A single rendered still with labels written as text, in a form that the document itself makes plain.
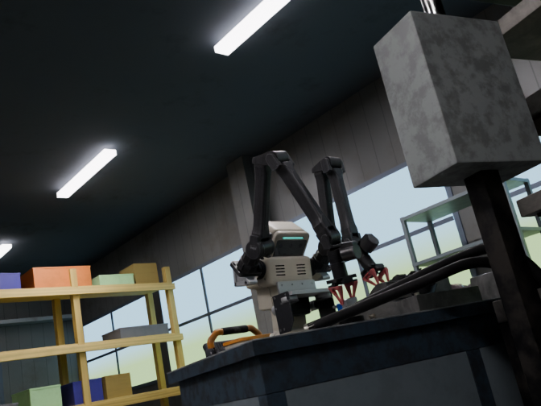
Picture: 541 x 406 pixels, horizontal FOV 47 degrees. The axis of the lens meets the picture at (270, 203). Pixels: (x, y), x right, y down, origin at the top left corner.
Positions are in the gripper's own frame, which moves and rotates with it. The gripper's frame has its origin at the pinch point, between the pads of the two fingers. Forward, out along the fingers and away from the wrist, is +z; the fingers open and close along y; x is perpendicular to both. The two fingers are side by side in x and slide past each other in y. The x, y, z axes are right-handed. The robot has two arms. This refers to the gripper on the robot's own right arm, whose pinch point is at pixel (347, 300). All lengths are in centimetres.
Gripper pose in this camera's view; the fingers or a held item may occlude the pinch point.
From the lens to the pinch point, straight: 237.3
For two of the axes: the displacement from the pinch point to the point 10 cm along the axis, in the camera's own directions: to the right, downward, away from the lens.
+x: -4.7, 2.1, 8.6
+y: 8.4, -1.7, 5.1
